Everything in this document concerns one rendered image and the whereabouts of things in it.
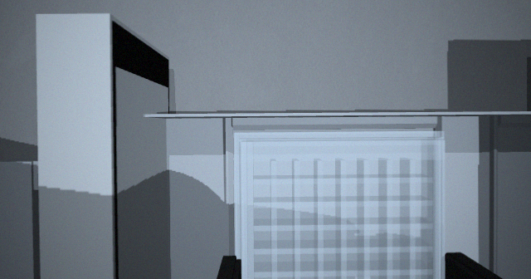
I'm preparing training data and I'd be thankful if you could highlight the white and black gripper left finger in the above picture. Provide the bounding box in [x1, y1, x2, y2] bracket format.
[217, 256, 241, 279]

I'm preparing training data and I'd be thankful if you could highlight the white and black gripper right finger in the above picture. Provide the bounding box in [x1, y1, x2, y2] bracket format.
[445, 252, 503, 279]

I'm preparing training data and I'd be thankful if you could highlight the clear multiwell plate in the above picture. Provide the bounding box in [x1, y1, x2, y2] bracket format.
[234, 131, 445, 279]

